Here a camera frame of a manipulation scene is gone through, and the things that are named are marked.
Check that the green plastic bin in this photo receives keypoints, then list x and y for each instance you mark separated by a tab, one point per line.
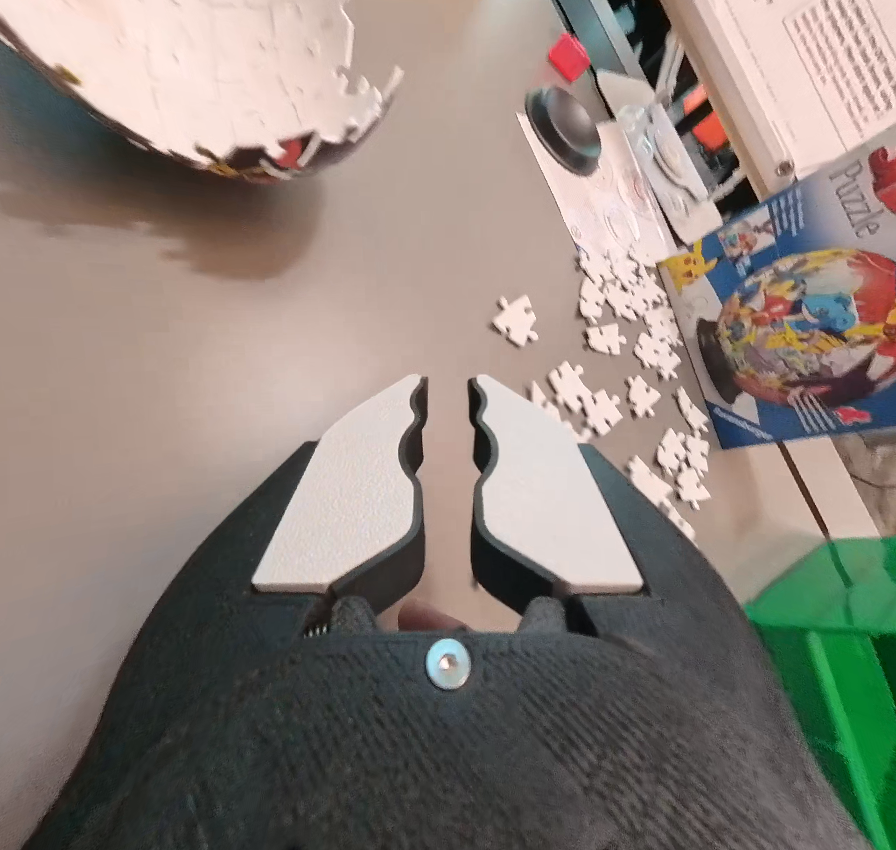
826	584

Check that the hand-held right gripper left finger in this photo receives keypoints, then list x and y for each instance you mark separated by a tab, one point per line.
343	507

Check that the orange traffic cone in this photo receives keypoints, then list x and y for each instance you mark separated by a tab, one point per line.
707	129

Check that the black flat tablet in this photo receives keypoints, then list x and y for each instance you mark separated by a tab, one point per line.
588	3

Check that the blue printed puzzle box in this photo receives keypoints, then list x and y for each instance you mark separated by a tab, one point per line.
791	332

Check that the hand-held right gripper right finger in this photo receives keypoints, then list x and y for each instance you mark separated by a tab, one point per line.
553	514

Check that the pile of white puzzle pieces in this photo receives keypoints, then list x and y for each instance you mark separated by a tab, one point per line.
602	339

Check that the person's right hand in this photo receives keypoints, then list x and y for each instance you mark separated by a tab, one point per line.
427	617

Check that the black round ball stand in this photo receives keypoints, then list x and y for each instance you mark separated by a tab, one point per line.
570	129

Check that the white instruction board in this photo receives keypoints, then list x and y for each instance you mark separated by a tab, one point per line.
770	45

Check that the small red block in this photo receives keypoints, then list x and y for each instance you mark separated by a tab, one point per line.
567	57

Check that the white paper instruction leaflet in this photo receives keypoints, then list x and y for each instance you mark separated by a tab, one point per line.
595	199

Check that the assembled white puzzle ball shell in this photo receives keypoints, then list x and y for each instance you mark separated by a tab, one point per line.
175	45

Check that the white plastic device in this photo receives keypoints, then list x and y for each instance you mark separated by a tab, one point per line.
686	185

